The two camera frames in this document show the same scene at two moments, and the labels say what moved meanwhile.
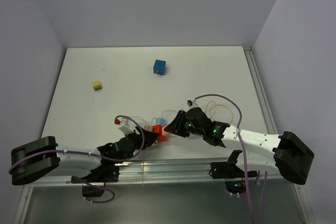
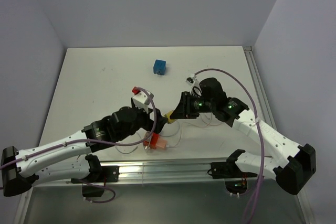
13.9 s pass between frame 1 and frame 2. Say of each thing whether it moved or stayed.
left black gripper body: moved
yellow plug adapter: moved
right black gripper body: moved
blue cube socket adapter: stayed
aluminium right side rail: stayed
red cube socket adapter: moved
